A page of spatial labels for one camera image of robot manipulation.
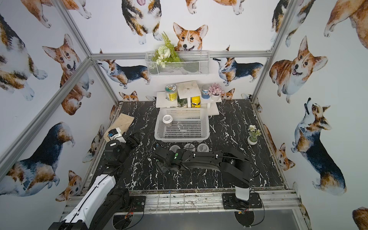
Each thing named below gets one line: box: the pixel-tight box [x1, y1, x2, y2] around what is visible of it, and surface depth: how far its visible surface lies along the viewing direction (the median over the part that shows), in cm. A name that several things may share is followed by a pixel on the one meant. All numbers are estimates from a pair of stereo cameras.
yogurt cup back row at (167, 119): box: [162, 114, 173, 127], surface depth 102 cm
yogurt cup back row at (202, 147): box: [196, 143, 210, 152], surface depth 89 cm
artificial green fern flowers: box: [152, 30, 183, 69], surface depth 81 cm
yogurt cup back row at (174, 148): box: [168, 144, 182, 153], surface depth 89 cm
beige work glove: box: [103, 113, 135, 142], surface depth 112 cm
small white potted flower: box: [247, 124, 262, 146], surface depth 94 cm
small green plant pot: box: [177, 95, 188, 108], surface depth 112 cm
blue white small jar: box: [201, 84, 211, 100], surface depth 100 cm
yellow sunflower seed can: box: [164, 84, 178, 102], surface depth 99 cm
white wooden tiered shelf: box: [155, 80, 223, 116], surface depth 102 cm
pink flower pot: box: [208, 82, 225, 102], surface depth 97 cm
